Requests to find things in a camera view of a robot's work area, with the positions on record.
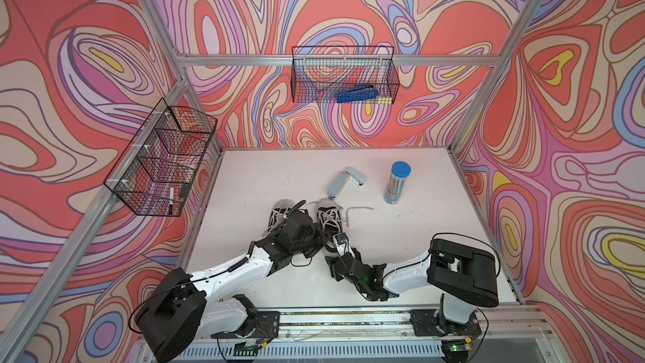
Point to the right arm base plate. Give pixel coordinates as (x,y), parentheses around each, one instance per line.
(430,323)

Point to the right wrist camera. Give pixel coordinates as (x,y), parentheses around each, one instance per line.
(341,243)

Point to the black canvas sneaker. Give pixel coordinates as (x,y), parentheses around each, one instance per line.
(329,217)
(278,215)

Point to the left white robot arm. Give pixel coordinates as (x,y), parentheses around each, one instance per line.
(187,306)

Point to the blue stapler in basket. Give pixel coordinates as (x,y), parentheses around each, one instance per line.
(359,93)

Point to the black wire basket left wall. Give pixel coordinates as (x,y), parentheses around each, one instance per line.
(167,150)

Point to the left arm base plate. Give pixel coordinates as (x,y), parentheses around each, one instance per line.
(262,325)

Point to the black wire basket back wall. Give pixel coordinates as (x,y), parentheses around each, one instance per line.
(319,72)

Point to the white marker in basket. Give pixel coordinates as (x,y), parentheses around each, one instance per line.
(171,200)

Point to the black wire basket wall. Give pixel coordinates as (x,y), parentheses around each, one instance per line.
(167,150)
(319,72)

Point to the pencil tube with blue lid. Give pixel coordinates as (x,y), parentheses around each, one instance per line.
(400,171)

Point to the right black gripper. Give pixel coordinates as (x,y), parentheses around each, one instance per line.
(332,263)

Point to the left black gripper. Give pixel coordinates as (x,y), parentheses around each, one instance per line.
(315,229)

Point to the grey blue stapler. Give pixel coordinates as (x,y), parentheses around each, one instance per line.
(348,175)

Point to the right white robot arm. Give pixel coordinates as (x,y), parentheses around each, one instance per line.
(465,275)

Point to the aluminium rail with vents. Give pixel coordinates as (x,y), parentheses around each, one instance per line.
(382,334)

